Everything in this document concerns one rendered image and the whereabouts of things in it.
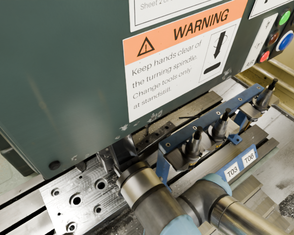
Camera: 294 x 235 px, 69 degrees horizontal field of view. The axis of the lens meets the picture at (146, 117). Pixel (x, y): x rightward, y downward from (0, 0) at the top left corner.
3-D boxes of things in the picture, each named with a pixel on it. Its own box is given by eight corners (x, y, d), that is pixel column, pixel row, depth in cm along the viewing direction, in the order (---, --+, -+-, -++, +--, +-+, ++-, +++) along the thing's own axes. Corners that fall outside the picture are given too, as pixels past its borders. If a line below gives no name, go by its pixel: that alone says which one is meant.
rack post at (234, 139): (242, 140, 104) (270, 97, 81) (235, 146, 102) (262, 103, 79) (226, 127, 109) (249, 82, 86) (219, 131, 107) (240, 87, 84)
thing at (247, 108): (263, 114, 74) (264, 113, 74) (253, 121, 72) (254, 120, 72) (246, 102, 78) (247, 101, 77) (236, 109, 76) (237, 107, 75)
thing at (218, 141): (218, 125, 72) (220, 120, 70) (230, 139, 69) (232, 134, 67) (202, 132, 70) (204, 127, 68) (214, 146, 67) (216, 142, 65)
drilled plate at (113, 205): (139, 199, 82) (139, 194, 78) (66, 250, 71) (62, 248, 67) (109, 155, 94) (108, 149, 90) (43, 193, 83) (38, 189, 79)
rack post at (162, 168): (172, 192, 88) (182, 157, 65) (161, 200, 86) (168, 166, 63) (157, 173, 93) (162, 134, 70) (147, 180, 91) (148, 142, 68)
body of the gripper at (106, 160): (94, 155, 51) (120, 197, 45) (87, 135, 44) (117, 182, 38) (121, 140, 54) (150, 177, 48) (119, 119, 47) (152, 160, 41)
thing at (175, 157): (192, 165, 62) (193, 164, 61) (178, 175, 60) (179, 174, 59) (176, 148, 65) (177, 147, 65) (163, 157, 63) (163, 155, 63)
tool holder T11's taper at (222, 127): (219, 123, 69) (226, 110, 64) (229, 134, 67) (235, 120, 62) (208, 128, 68) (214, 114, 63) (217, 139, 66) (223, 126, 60)
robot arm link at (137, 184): (130, 202, 36) (168, 176, 39) (116, 180, 38) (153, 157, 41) (132, 214, 42) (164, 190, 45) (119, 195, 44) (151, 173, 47)
